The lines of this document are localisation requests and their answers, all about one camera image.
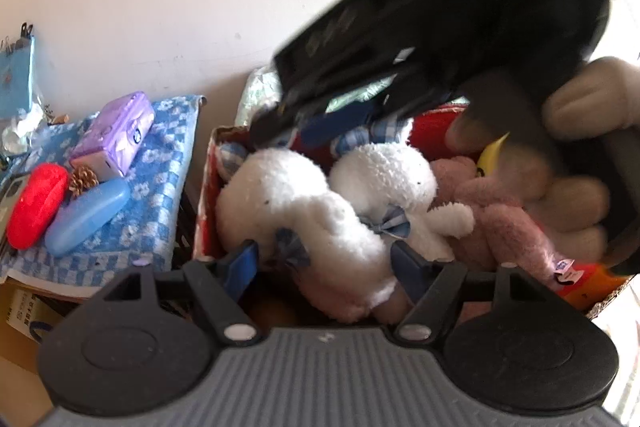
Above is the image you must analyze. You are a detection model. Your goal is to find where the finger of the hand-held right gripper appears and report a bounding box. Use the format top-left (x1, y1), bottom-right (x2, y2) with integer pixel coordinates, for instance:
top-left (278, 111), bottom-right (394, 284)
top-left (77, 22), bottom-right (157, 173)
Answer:
top-left (297, 59), bottom-right (451, 145)
top-left (249, 79), bottom-right (351, 148)

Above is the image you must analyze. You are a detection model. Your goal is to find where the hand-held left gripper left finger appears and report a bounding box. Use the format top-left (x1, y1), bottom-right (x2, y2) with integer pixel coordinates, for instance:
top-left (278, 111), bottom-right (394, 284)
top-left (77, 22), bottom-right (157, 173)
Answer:
top-left (100, 239), bottom-right (262, 344)

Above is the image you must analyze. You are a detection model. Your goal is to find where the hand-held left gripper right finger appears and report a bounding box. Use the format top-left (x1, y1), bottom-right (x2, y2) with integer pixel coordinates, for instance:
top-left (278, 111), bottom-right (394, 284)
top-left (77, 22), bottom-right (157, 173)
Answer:
top-left (390, 241), bottom-right (566, 343)

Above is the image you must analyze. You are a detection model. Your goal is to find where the red cardboard box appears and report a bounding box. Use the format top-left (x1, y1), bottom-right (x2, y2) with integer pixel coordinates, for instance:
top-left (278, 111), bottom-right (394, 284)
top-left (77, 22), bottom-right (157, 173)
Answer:
top-left (192, 104), bottom-right (632, 322)

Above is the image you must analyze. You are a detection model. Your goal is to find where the white plush rabbit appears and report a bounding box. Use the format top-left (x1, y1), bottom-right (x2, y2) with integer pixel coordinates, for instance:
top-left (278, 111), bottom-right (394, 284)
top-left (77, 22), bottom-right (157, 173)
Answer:
top-left (329, 117), bottom-right (476, 260)

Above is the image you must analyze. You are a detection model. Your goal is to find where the large white plush toy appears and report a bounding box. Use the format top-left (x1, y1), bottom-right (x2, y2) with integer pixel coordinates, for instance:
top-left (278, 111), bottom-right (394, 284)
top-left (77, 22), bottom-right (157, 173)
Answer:
top-left (216, 144), bottom-right (402, 325)

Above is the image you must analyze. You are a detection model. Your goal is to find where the pink plush bear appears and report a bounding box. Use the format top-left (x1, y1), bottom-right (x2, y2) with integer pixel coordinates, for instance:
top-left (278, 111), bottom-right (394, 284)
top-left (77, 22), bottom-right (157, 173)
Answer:
top-left (430, 156), bottom-right (582, 288)

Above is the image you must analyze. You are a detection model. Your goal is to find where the person's right hand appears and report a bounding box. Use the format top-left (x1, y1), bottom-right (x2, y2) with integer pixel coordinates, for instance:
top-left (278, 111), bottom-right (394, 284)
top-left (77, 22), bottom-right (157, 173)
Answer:
top-left (444, 56), bottom-right (640, 265)

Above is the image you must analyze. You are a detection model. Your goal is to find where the blue checked towel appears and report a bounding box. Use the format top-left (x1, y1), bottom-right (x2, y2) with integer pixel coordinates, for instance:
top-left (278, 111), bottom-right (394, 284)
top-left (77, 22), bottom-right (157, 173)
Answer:
top-left (0, 94), bottom-right (207, 289)

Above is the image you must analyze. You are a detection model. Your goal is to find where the purple box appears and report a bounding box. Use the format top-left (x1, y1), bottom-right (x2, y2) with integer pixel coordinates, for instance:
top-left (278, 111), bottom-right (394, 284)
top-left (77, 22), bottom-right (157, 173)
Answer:
top-left (69, 91), bottom-right (156, 181)

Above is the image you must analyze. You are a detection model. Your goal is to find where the blue oval case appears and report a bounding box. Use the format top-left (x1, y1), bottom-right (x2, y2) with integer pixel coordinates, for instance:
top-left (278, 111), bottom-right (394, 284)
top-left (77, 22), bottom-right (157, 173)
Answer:
top-left (44, 177), bottom-right (132, 257)

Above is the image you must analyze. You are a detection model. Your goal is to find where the pine cone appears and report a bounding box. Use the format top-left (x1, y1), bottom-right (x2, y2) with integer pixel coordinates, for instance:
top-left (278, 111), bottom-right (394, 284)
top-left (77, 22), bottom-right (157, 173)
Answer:
top-left (67, 165), bottom-right (99, 197)

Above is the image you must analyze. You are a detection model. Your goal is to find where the red oval case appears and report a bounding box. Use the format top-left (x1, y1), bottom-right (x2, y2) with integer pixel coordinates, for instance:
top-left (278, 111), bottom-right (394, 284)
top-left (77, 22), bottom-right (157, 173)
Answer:
top-left (7, 163), bottom-right (69, 251)

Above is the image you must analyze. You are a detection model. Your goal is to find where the brown cardboard carton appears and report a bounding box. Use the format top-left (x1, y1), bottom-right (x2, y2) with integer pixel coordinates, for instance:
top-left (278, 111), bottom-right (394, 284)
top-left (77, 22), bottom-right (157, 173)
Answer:
top-left (0, 282), bottom-right (68, 375)

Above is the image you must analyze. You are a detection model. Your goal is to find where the crumpled clear plastic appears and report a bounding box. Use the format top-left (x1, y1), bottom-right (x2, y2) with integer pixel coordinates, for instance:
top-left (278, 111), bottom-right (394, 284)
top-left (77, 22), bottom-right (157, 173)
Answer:
top-left (0, 106), bottom-right (47, 158)

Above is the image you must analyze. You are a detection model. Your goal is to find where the blue card with binder clips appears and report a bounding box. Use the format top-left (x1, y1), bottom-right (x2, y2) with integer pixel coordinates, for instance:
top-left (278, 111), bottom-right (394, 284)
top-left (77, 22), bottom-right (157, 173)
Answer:
top-left (0, 23), bottom-right (37, 118)

